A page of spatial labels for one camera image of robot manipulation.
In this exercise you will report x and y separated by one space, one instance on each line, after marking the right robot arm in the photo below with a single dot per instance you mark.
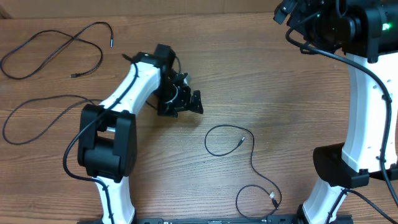
362 35

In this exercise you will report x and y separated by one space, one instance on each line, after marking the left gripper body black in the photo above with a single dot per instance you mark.
170 96

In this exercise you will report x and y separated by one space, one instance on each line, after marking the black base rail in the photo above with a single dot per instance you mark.
272 219

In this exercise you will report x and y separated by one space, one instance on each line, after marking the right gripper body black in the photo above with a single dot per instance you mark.
306 18

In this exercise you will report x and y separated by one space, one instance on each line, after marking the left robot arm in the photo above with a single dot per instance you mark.
107 141

